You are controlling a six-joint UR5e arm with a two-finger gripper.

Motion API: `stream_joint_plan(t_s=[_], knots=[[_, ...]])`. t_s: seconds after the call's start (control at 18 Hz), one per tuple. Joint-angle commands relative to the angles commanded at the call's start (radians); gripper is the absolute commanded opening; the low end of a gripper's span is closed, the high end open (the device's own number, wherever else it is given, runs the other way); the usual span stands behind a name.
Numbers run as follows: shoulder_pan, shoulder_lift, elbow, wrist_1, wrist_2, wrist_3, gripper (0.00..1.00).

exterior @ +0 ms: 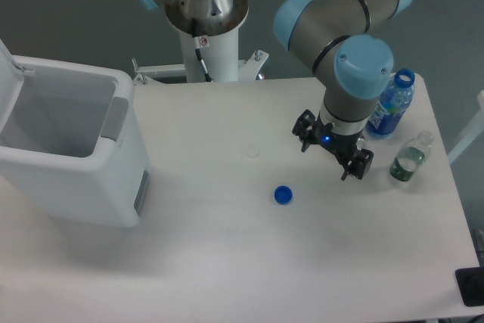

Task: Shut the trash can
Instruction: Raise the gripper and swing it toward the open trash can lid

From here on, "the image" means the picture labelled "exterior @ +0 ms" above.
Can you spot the white trash can lid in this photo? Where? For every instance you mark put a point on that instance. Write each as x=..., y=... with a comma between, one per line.
x=11, y=82

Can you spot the blue bottle cap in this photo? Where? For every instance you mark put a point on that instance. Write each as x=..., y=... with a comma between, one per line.
x=283, y=195

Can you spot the white bottle cap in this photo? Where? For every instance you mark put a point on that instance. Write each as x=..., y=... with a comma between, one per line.
x=251, y=151

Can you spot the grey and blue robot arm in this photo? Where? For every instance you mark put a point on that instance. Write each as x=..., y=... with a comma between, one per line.
x=331, y=39

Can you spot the blue plastic drink bottle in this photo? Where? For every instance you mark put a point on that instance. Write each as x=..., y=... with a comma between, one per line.
x=392, y=104

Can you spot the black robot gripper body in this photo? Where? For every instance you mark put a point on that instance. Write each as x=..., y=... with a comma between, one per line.
x=342, y=144

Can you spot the black device at table edge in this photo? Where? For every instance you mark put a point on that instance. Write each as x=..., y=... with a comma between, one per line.
x=470, y=283

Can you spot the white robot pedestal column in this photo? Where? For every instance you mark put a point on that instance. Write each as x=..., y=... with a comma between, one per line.
x=219, y=53

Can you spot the white post at right edge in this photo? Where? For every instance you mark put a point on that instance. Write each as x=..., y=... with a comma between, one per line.
x=472, y=130

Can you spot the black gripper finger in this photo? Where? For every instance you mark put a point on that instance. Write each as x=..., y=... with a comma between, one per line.
x=304, y=129
x=356, y=163

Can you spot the white trash can body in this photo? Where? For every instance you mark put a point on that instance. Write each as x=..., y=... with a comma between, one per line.
x=72, y=143

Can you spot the white metal base frame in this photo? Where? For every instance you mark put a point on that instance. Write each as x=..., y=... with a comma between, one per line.
x=250, y=69

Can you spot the clear bottle with green label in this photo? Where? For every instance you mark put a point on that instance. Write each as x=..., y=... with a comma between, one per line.
x=411, y=156

